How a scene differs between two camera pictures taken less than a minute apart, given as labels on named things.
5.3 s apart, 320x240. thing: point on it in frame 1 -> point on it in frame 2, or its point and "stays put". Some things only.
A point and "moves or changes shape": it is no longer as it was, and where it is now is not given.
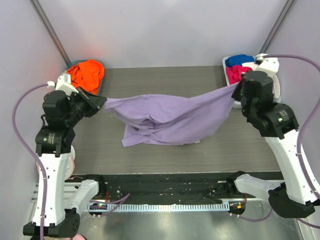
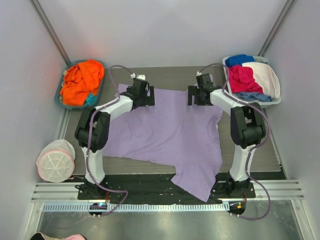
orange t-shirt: [87, 75] stays put
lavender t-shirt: [155, 120] moves or changes shape
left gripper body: [90, 101] -> [151, 96]
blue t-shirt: [238, 60] stays put
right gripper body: [238, 91] -> [190, 95]
